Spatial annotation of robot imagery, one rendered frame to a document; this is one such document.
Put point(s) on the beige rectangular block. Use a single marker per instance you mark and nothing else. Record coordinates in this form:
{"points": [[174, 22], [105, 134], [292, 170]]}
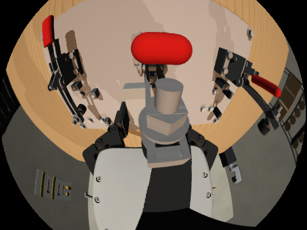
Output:
{"points": [[134, 94]]}

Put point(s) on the beige flat plate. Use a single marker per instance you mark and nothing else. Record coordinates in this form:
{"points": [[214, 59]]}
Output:
{"points": [[101, 30]]}

